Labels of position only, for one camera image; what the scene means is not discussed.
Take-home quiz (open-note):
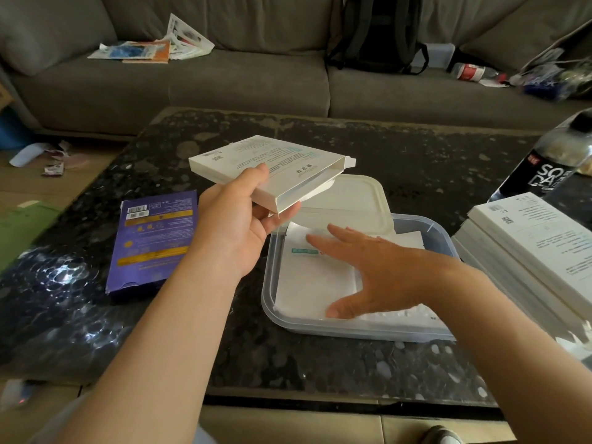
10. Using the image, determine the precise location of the black label soda bottle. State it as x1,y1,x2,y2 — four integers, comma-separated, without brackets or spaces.
487,107,592,202

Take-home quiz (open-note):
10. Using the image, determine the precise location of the person's white shoe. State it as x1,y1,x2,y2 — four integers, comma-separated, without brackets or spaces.
422,425,464,444

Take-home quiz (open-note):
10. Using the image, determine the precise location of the green flat sheet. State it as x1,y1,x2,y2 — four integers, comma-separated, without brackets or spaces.
0,200,62,274

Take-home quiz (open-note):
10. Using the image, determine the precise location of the white plastic container lid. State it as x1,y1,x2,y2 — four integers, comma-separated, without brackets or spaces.
277,174,397,237

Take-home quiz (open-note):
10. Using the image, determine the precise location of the clear plastic storage container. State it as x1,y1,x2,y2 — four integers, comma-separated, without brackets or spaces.
261,213,462,343

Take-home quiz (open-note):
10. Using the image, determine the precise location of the black backpack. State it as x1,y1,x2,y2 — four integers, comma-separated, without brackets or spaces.
323,0,429,75

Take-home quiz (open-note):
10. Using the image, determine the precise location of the scattered paper litter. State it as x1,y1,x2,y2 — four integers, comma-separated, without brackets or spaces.
9,141,89,177

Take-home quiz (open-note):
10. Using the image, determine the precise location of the crumpled clear plastic bag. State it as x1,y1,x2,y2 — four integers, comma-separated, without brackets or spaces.
508,45,592,103

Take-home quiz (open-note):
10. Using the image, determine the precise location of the white sachet with teal label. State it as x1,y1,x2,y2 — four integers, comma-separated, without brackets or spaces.
272,221,426,320

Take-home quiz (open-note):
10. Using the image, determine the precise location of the small translucent plastic box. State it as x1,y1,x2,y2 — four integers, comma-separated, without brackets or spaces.
411,42,457,71

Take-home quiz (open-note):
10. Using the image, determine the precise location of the white carton box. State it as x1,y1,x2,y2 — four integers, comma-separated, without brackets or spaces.
188,135,357,214

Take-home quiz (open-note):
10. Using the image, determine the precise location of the red label plastic water bottle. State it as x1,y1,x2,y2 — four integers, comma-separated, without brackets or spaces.
450,62,508,84

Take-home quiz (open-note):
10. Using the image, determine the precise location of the person's left hand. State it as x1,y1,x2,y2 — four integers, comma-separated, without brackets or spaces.
191,163,302,279

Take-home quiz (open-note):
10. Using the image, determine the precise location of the grey sofa cushion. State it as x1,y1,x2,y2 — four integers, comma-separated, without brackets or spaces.
0,0,117,77

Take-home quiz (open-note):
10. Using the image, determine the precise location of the blue bag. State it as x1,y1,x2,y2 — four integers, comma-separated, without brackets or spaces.
0,107,34,151

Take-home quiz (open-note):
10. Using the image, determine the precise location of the purple flat carton box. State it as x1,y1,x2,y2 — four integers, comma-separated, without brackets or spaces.
105,190,200,297

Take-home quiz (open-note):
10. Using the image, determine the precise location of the person's right forearm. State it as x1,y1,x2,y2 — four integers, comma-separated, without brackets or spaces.
432,258,592,444

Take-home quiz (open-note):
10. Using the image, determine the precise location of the person's left forearm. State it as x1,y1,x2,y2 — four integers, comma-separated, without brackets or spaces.
55,245,242,444

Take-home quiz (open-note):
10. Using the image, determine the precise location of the pile of printed papers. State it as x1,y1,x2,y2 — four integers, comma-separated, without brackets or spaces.
87,13,216,65

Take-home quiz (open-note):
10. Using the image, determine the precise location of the stack of white boxes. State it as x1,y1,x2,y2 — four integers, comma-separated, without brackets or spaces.
450,191,592,349

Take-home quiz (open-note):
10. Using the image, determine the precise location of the grey fabric sofa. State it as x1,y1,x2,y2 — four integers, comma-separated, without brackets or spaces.
0,0,592,137

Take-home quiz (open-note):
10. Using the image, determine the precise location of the person's right hand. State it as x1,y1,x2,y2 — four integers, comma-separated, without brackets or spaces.
305,224,458,320

